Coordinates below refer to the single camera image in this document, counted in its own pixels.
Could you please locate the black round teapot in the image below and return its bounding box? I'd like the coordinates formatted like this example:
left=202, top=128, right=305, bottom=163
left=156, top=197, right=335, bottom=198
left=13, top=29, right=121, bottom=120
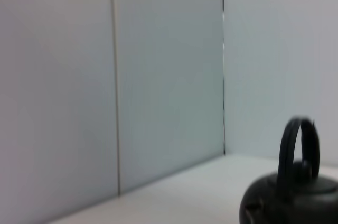
left=239, top=115, right=338, bottom=224

